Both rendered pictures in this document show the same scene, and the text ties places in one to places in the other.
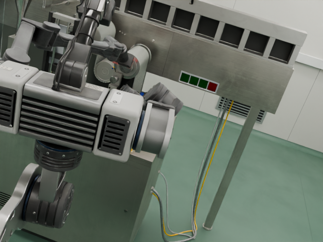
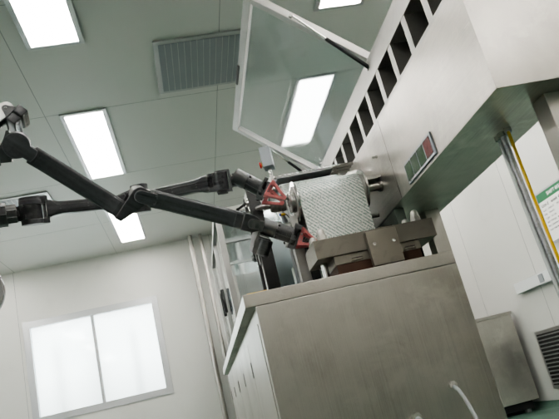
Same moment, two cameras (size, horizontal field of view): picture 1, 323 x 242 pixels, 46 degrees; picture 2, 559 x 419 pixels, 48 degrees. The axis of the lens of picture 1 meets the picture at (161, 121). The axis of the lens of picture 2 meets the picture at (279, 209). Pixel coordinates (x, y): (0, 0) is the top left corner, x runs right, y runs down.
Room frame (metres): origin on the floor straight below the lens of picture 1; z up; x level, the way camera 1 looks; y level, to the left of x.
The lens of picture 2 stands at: (1.32, -1.78, 0.57)
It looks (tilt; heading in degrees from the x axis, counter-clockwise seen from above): 17 degrees up; 73
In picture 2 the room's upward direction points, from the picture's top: 14 degrees counter-clockwise
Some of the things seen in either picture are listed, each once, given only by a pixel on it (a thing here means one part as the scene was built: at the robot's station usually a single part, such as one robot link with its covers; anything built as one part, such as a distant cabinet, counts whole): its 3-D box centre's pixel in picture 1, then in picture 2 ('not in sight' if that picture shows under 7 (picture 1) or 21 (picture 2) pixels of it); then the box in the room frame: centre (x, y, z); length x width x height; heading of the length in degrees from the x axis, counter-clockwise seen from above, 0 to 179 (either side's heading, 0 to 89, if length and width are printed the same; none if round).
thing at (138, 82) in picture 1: (137, 86); (341, 228); (2.13, 0.20, 1.10); 0.23 x 0.01 x 0.18; 174
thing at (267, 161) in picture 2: not in sight; (264, 159); (2.11, 0.81, 1.66); 0.07 x 0.07 x 0.10; 68
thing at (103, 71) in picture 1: (112, 66); not in sight; (2.15, 0.37, 1.18); 0.26 x 0.12 x 0.12; 174
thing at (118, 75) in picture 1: (111, 98); (297, 258); (1.98, 0.31, 1.05); 0.06 x 0.05 x 0.31; 174
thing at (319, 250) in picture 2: not in sight; (369, 244); (2.16, 0.07, 1.00); 0.40 x 0.16 x 0.06; 174
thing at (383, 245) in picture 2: not in sight; (384, 246); (2.16, -0.02, 0.97); 0.10 x 0.03 x 0.11; 174
